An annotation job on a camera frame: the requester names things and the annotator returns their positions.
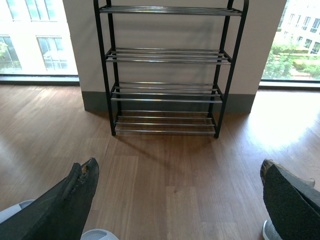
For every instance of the grey knit sneaker white sole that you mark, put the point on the grey knit sneaker white sole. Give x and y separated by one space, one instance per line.
269 232

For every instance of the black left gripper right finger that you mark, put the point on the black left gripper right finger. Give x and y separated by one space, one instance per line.
293 204

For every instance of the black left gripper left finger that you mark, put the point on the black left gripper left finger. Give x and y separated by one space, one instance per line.
61 212

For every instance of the black metal shoe rack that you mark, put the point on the black metal shoe rack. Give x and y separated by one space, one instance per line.
161 106

